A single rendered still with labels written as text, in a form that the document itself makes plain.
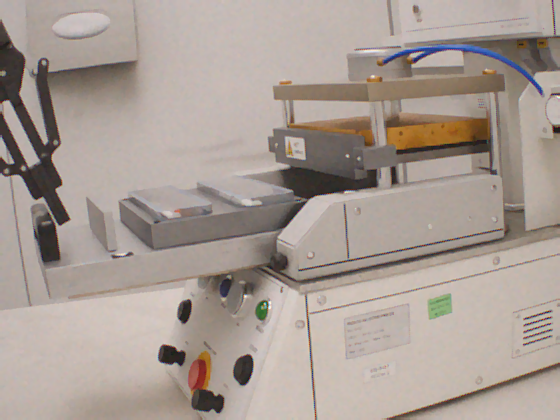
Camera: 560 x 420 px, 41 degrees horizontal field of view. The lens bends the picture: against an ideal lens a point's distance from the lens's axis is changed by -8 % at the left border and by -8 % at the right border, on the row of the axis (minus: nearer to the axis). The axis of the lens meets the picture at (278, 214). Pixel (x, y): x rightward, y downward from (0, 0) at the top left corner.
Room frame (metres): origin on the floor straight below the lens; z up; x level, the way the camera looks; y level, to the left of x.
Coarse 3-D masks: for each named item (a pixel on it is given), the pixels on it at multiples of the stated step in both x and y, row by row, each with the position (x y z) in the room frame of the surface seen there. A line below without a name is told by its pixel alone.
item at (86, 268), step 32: (96, 224) 0.82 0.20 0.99; (64, 256) 0.75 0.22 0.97; (96, 256) 0.74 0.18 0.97; (128, 256) 0.73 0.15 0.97; (160, 256) 0.74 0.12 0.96; (192, 256) 0.75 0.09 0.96; (224, 256) 0.76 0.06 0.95; (256, 256) 0.77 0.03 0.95; (64, 288) 0.70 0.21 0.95; (96, 288) 0.71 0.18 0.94; (128, 288) 0.74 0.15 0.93
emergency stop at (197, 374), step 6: (198, 360) 0.86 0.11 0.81; (204, 360) 0.86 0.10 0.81; (192, 366) 0.86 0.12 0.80; (198, 366) 0.85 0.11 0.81; (204, 366) 0.85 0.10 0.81; (192, 372) 0.86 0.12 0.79; (198, 372) 0.84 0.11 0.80; (204, 372) 0.84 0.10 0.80; (192, 378) 0.85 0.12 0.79; (198, 378) 0.84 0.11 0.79; (204, 378) 0.84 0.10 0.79; (192, 384) 0.85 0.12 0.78; (198, 384) 0.84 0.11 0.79; (192, 390) 0.84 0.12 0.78
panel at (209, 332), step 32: (192, 288) 0.99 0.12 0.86; (256, 288) 0.80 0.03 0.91; (288, 288) 0.74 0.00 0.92; (192, 320) 0.95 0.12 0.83; (224, 320) 0.85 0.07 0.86; (256, 320) 0.77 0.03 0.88; (192, 352) 0.91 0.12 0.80; (224, 352) 0.82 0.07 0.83; (256, 352) 0.75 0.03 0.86; (224, 384) 0.79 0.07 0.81; (256, 384) 0.72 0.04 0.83; (224, 416) 0.76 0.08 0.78
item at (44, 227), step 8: (32, 208) 0.85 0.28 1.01; (40, 208) 0.83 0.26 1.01; (32, 216) 0.83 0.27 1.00; (40, 216) 0.77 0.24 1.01; (48, 216) 0.77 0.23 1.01; (32, 224) 0.87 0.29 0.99; (40, 224) 0.73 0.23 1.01; (48, 224) 0.73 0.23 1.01; (40, 232) 0.73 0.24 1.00; (48, 232) 0.73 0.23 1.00; (56, 232) 0.74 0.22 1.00; (40, 240) 0.73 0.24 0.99; (48, 240) 0.73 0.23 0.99; (56, 240) 0.74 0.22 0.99; (40, 248) 0.73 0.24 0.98; (48, 248) 0.73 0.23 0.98; (56, 248) 0.74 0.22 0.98; (48, 256) 0.73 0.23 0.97; (56, 256) 0.74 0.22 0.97
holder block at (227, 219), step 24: (192, 192) 0.93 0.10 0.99; (120, 216) 0.93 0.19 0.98; (144, 216) 0.79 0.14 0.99; (216, 216) 0.77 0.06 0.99; (240, 216) 0.78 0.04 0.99; (264, 216) 0.78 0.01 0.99; (288, 216) 0.79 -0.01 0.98; (144, 240) 0.79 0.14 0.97; (168, 240) 0.75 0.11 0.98; (192, 240) 0.76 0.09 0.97
